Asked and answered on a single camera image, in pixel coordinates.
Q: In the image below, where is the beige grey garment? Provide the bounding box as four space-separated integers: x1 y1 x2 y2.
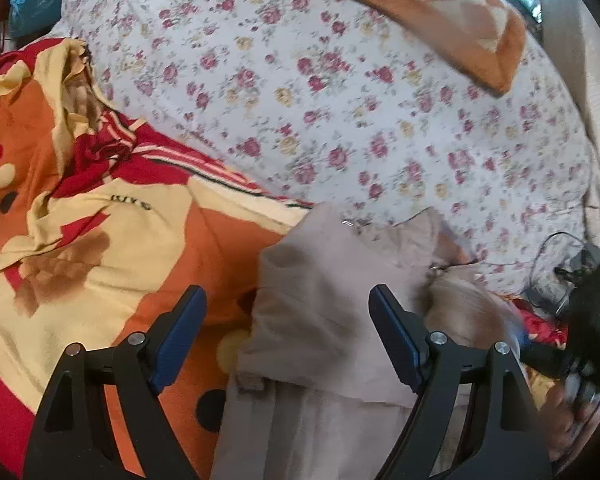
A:
212 202 531 480

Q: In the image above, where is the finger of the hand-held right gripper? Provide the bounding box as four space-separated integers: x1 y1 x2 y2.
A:
520 342 576 378

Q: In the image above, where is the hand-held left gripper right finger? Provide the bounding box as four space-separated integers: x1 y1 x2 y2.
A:
369 284 554 480

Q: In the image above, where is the orange checkered pillow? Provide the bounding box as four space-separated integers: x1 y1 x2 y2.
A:
290 0 528 96

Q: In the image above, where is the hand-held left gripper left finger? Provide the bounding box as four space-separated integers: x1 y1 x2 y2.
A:
24 285 208 480

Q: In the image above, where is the person's right hand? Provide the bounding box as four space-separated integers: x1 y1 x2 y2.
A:
545 377 600 466

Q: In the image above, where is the black cable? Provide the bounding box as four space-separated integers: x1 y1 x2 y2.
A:
530 231 588 318

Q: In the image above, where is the beige curtain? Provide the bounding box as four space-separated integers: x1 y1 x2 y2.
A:
540 0 600 248

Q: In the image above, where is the orange red yellow printed blanket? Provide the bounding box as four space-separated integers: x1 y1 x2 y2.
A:
0 37 571 480

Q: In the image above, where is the white floral bedsheet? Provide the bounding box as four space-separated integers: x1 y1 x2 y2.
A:
60 0 596 306

